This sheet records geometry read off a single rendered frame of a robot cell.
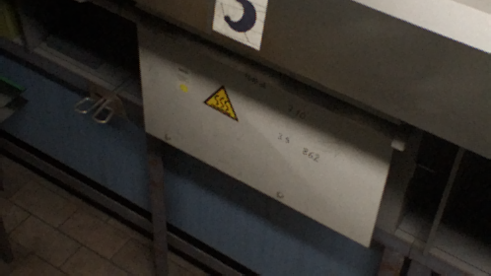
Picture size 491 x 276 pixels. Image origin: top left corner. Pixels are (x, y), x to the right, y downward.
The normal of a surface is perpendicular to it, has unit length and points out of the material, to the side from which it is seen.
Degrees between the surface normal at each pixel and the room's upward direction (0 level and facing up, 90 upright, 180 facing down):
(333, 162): 90
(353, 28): 80
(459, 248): 0
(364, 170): 90
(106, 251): 0
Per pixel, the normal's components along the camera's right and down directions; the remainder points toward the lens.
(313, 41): -0.52, 0.43
